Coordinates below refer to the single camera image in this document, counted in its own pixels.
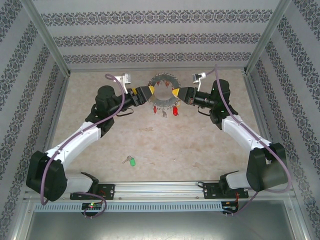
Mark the silver perforated keyring disc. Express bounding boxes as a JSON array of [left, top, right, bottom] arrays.
[[146, 71, 183, 109]]

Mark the key with green tag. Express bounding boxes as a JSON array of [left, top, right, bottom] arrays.
[[121, 155, 137, 168]]

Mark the circuit board with green light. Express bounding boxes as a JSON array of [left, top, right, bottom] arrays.
[[81, 202, 104, 211]]

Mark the small circuit board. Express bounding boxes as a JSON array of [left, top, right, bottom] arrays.
[[221, 204, 240, 213]]

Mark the grey sheet metal panel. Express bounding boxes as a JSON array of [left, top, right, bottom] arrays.
[[24, 211, 300, 240]]

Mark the aluminium back rail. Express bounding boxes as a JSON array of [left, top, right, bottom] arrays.
[[68, 66, 248, 74]]

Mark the aluminium side rail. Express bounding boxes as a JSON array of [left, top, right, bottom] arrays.
[[243, 71, 279, 182], [34, 72, 73, 185]]

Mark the aluminium frame post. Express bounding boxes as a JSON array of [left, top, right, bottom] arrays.
[[243, 0, 293, 76], [19, 0, 72, 77]]

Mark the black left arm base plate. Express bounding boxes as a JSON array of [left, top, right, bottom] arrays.
[[69, 183, 116, 201]]

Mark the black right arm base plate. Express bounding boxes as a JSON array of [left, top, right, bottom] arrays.
[[202, 183, 250, 200]]

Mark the grey slotted cable duct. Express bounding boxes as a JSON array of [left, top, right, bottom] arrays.
[[33, 201, 224, 213]]

